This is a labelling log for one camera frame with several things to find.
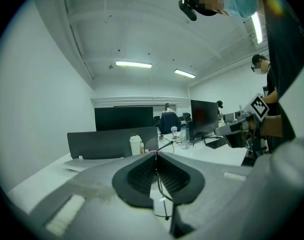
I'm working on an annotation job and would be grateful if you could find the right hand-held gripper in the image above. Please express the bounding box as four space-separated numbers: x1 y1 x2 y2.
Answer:
213 93 271 158

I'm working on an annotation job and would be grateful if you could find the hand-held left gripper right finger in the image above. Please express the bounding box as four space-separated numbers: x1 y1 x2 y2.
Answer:
156 152 254 240

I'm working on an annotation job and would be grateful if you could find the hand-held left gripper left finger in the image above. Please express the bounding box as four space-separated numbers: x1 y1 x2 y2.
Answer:
29 152 175 240

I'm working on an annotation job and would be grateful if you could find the person's right forearm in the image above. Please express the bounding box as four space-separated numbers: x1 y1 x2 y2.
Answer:
261 115 284 139

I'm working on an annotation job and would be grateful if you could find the black keyboard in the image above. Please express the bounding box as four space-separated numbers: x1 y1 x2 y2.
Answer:
206 136 229 150

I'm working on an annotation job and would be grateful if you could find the black computer monitor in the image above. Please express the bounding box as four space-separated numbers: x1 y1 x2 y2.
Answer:
190 99 219 145
94 106 154 132

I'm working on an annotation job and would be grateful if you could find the grey closed laptop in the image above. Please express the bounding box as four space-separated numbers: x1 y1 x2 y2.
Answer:
63 157 127 172

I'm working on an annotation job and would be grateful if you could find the clear water bottle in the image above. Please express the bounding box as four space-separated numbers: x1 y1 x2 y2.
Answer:
180 120 191 150

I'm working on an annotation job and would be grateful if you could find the office chair with dark jacket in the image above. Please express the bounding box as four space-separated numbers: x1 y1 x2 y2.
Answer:
158 112 182 135

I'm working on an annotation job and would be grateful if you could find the grey desk divider panel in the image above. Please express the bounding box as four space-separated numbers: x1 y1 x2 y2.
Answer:
66 126 159 160

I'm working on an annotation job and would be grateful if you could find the long ceiling light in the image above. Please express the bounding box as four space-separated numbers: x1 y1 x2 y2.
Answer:
115 60 153 69
251 11 264 44
174 68 196 79

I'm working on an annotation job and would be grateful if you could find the white lidded cup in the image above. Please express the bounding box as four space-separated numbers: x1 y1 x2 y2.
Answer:
129 135 142 156

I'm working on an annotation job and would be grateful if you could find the person's black t-shirt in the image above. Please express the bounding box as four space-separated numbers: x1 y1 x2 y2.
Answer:
263 0 304 144

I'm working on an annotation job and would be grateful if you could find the light blue face mask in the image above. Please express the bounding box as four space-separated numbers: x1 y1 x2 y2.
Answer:
216 0 259 19

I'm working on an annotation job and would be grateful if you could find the black head-mounted camera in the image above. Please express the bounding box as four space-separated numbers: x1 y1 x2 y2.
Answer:
178 0 198 22

